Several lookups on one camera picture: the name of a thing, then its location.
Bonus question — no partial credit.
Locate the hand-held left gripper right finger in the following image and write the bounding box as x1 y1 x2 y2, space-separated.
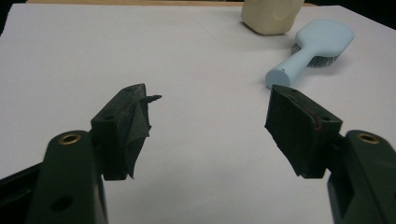
264 84 344 179

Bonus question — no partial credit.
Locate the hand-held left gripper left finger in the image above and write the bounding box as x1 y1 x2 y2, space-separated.
90 83 163 181

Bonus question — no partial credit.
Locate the light blue hairbrush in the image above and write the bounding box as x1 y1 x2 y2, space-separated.
264 18 355 90

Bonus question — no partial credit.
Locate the beige square cup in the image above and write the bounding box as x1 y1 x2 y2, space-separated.
241 0 304 35

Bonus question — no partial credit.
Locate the white table cover sheet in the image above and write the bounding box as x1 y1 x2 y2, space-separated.
0 3 396 224

